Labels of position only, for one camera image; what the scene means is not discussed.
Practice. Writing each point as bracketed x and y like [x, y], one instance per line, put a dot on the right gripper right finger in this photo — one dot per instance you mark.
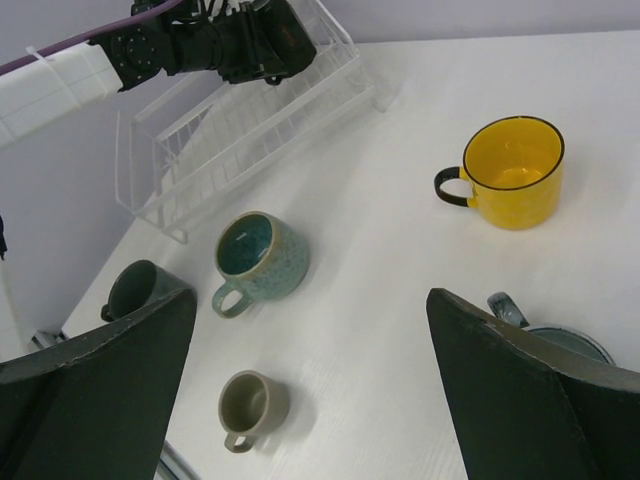
[526, 408]

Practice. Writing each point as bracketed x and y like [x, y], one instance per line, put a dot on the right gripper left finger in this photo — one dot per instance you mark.
[97, 406]

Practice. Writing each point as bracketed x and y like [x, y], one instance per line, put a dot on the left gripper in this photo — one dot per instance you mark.
[262, 40]

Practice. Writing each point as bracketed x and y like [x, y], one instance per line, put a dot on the grey blue glazed mug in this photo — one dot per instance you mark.
[504, 308]

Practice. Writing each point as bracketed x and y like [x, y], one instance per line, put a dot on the yellow enamel mug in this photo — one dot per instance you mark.
[511, 173]

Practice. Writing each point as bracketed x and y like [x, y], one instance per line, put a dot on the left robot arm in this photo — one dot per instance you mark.
[45, 85]

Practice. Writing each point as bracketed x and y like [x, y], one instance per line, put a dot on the clear acrylic dish rack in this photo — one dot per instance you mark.
[184, 155]

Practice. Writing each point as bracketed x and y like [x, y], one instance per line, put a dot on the dark green mug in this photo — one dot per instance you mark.
[139, 284]

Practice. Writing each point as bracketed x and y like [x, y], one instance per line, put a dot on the small grey beige cup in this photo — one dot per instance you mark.
[251, 406]

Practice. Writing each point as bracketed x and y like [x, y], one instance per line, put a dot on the teal speckled ceramic mug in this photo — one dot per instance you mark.
[261, 258]

